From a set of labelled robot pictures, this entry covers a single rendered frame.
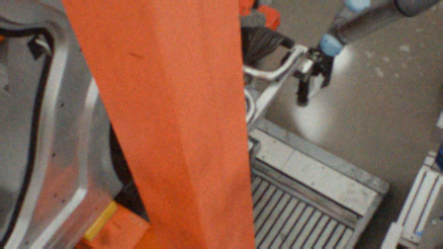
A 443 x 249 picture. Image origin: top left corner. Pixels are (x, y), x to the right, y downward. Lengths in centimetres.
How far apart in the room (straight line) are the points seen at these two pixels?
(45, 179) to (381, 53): 197
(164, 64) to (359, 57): 253
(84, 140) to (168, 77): 101
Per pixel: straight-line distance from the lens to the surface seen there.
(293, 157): 290
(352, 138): 306
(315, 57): 223
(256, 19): 214
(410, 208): 270
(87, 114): 179
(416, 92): 323
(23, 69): 196
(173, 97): 88
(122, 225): 216
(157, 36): 78
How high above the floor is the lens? 263
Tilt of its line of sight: 59 degrees down
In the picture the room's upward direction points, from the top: 7 degrees counter-clockwise
